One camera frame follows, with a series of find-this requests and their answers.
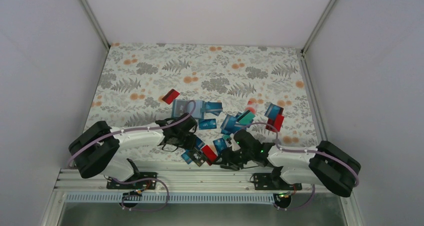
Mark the blue card middle right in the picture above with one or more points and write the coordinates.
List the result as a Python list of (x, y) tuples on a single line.
[(231, 124)]

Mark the aluminium frame post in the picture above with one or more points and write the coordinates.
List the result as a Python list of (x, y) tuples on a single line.
[(93, 20), (328, 9)]

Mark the grey cable duct front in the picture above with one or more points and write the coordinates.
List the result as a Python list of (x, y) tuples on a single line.
[(153, 197)]

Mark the aluminium frame post left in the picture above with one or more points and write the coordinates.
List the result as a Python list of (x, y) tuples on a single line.
[(93, 20)]

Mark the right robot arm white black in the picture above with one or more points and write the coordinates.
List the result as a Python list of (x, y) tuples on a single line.
[(325, 165)]

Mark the blue card far right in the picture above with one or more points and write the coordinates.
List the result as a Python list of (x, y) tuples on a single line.
[(273, 111)]

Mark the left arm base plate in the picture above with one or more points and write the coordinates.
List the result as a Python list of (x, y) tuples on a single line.
[(144, 180)]

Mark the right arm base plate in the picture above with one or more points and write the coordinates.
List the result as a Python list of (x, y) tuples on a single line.
[(265, 181)]

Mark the aluminium rail base front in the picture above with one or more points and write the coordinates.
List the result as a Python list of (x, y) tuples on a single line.
[(177, 176)]

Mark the teal leather card holder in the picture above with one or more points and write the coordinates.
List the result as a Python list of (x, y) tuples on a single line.
[(196, 107)]

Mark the teal green card right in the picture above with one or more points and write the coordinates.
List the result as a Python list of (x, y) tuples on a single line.
[(245, 118)]

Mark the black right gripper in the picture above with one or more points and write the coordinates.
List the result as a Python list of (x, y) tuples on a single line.
[(227, 158)]

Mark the red card far right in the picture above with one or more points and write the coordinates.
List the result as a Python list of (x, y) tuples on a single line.
[(275, 124)]

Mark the red card upper left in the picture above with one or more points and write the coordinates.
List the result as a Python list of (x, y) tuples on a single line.
[(170, 96)]

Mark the aluminium frame post right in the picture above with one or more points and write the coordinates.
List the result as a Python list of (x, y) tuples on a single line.
[(328, 9)]

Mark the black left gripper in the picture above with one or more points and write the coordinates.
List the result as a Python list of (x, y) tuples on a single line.
[(190, 145)]

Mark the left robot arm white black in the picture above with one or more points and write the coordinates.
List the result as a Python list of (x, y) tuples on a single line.
[(100, 149)]

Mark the floral patterned table mat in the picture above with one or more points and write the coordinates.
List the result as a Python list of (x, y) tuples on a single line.
[(136, 76)]

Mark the blue card stack upper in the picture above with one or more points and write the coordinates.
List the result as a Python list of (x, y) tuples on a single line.
[(214, 108)]

